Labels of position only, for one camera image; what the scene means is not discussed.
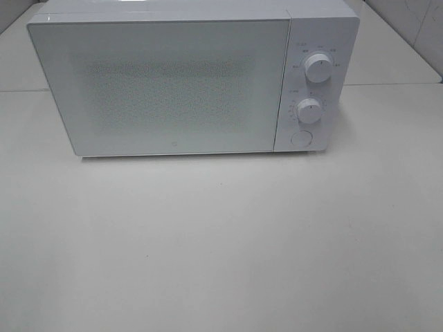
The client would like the round white door button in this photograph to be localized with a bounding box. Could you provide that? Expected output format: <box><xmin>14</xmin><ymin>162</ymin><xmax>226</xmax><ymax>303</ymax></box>
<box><xmin>291</xmin><ymin>130</ymin><xmax>313</xmax><ymax>149</ymax></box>

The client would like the white timer knob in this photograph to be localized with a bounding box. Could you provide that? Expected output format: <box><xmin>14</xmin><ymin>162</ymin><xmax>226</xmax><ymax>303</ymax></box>
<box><xmin>296</xmin><ymin>98</ymin><xmax>324</xmax><ymax>125</ymax></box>

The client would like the white microwave door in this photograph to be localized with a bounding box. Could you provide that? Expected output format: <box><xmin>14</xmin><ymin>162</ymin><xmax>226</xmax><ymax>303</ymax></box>
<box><xmin>28</xmin><ymin>19</ymin><xmax>289</xmax><ymax>157</ymax></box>

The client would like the white microwave oven body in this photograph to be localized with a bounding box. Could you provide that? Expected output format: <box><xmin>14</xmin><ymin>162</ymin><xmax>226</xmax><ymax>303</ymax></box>
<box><xmin>27</xmin><ymin>1</ymin><xmax>360</xmax><ymax>153</ymax></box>

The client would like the upper white power knob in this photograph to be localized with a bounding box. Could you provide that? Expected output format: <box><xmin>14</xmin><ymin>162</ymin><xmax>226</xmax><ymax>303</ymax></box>
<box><xmin>303</xmin><ymin>51</ymin><xmax>334</xmax><ymax>84</ymax></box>

